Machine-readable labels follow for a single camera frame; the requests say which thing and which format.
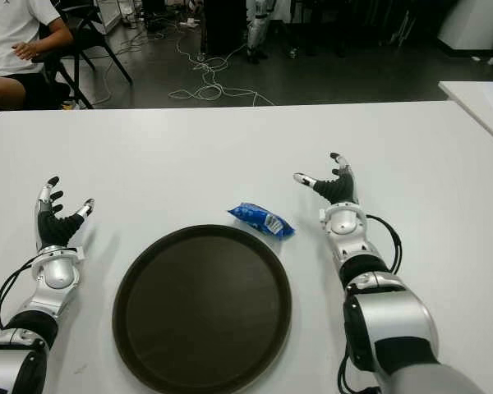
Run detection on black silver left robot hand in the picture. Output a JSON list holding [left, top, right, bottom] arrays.
[[35, 176, 95, 251]]

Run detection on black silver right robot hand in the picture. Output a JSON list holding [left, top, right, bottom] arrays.
[[293, 152, 361, 206]]

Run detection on blue Oreo snack pack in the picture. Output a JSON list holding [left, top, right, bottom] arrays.
[[226, 201, 296, 239]]

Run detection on white side table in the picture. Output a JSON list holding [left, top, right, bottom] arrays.
[[437, 80, 493, 151]]

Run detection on round dark brown tray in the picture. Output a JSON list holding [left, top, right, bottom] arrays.
[[112, 223, 293, 391]]

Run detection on silver humanoid robot legs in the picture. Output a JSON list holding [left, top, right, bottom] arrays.
[[245, 0, 276, 65]]

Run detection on black folding chair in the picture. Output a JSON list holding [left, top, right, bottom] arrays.
[[32, 0, 133, 110]]

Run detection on seated person in white shirt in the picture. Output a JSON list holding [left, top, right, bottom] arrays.
[[0, 0, 75, 120]]

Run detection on white cabinet with black base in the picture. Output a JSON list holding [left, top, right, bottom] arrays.
[[436, 0, 493, 58]]

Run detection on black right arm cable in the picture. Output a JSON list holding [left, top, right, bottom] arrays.
[[339, 213, 403, 391]]

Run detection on white cable on floor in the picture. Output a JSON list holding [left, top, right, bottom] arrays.
[[168, 24, 279, 107]]

